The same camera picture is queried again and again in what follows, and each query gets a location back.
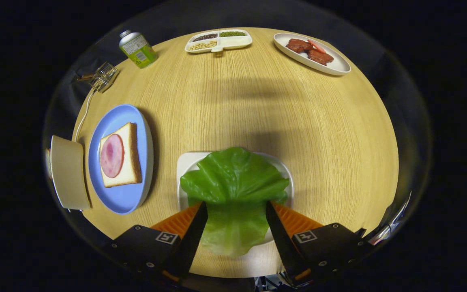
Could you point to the white divided dish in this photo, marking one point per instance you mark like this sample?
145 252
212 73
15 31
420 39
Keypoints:
235 41

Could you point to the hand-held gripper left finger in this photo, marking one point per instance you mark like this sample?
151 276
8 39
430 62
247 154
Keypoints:
193 239

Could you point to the green and silver bottle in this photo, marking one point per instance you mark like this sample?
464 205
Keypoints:
138 50

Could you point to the white oval plate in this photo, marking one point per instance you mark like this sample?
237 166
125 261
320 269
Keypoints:
339 65

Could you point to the pile of green beans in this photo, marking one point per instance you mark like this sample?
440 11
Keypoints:
232 34

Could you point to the pink sausage slice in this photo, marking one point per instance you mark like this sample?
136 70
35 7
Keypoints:
317 46

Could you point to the pile of yellow soybeans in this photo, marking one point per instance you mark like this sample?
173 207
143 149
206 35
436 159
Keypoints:
202 46

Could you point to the white toaster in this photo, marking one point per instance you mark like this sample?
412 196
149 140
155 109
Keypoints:
69 174

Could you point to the brown meat slice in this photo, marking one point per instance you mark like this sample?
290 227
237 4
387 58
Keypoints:
320 57
298 44

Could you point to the white bread slice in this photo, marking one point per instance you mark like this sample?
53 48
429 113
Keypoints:
131 162

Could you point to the white square plate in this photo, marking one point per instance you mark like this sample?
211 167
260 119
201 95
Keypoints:
185 162

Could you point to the green lettuce leaf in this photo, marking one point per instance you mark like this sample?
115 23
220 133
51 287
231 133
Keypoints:
233 178

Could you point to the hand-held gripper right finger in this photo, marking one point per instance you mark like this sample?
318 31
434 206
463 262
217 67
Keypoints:
280 239

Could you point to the pink ham slice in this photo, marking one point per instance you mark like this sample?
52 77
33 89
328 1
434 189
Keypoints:
112 156

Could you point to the pile of dark red beans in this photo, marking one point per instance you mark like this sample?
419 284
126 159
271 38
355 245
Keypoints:
205 37

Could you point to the blue plate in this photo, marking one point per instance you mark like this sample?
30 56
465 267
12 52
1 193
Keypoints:
120 198

